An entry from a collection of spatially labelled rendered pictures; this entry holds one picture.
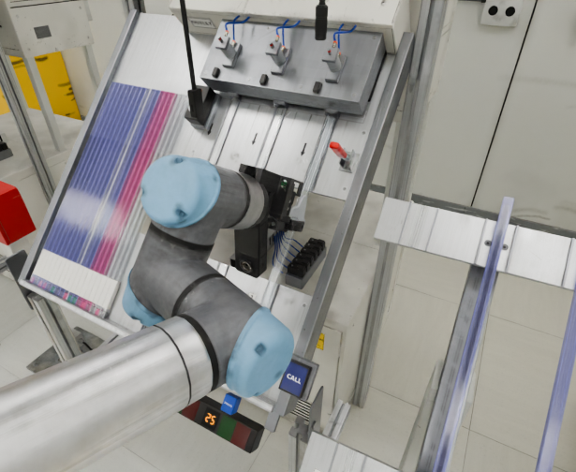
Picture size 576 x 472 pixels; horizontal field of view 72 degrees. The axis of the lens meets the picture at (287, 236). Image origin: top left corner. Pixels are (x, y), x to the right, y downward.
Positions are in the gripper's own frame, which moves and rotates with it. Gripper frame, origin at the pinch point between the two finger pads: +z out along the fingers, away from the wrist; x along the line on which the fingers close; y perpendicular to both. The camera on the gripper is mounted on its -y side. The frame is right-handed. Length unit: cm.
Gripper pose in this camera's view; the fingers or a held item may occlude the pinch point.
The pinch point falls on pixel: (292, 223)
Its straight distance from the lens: 72.7
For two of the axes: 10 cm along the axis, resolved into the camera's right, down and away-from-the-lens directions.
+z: 3.9, 0.1, 9.2
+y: 2.6, -9.6, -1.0
